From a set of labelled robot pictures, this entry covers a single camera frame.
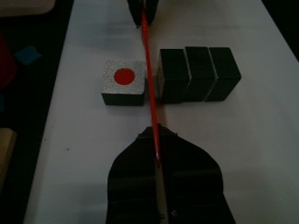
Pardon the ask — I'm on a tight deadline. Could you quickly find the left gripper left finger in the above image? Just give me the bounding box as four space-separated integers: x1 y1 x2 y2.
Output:
104 126 164 224

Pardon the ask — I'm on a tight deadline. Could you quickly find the small light blue piece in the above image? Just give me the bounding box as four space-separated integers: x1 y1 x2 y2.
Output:
12 44 43 66

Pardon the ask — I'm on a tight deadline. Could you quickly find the wooden box with slot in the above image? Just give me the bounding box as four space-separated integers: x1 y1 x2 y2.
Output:
0 127 19 193

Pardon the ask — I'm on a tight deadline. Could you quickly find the red toy knife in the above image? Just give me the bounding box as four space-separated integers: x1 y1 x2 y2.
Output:
139 0 161 167

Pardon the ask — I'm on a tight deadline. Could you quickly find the black toy sushi roll piece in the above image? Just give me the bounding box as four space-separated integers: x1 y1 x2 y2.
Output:
156 48 192 104
99 59 147 107
203 46 243 102
183 45 218 103

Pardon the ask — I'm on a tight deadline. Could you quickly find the white cutting board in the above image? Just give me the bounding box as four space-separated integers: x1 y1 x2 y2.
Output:
23 0 299 224

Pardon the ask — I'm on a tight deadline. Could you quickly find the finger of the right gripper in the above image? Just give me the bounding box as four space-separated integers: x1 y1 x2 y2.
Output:
144 0 160 26
125 0 144 29

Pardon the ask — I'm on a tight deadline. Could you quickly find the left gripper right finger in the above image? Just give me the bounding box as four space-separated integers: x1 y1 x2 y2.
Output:
156 124 238 224

